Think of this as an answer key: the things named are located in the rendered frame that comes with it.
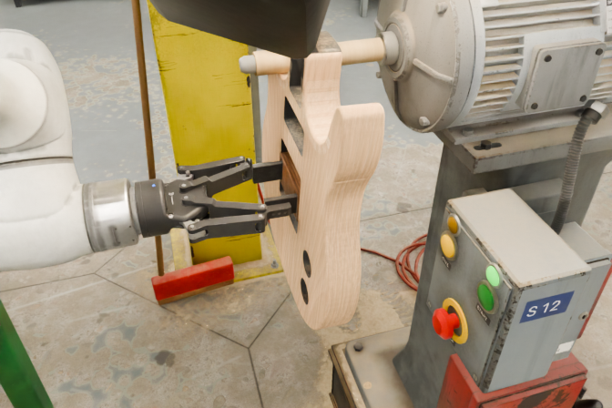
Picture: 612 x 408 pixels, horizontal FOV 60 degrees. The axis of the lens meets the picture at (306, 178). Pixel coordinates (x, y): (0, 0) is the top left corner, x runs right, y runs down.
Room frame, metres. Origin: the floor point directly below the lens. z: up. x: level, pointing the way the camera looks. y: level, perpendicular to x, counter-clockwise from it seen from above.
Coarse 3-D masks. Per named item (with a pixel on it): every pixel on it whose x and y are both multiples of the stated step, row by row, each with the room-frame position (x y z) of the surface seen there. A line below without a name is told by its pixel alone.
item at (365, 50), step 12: (348, 48) 0.69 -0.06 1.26; (360, 48) 0.69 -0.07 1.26; (372, 48) 0.70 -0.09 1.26; (264, 60) 0.66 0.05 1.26; (276, 60) 0.66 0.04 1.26; (288, 60) 0.66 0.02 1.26; (348, 60) 0.69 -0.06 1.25; (360, 60) 0.69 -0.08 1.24; (372, 60) 0.70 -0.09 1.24; (264, 72) 0.65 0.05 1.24; (276, 72) 0.66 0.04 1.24
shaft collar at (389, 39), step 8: (384, 32) 0.72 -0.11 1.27; (392, 32) 0.72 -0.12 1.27; (384, 40) 0.70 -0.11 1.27; (392, 40) 0.70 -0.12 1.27; (384, 48) 0.70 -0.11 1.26; (392, 48) 0.70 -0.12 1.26; (384, 56) 0.70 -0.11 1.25; (392, 56) 0.70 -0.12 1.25; (384, 64) 0.70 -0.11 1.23; (392, 64) 0.71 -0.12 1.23
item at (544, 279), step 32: (512, 192) 0.55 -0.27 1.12; (480, 224) 0.49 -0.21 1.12; (512, 224) 0.49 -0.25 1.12; (544, 224) 0.49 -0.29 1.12; (480, 256) 0.45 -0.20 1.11; (512, 256) 0.43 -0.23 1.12; (544, 256) 0.43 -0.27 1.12; (576, 256) 0.43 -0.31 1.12; (448, 288) 0.49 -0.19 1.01; (512, 288) 0.39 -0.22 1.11; (544, 288) 0.40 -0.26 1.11; (576, 288) 0.41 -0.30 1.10; (480, 320) 0.42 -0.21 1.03; (512, 320) 0.39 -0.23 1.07; (544, 320) 0.40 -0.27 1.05; (480, 352) 0.41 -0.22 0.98; (512, 352) 0.39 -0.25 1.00; (544, 352) 0.41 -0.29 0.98; (480, 384) 0.39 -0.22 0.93; (512, 384) 0.40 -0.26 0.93
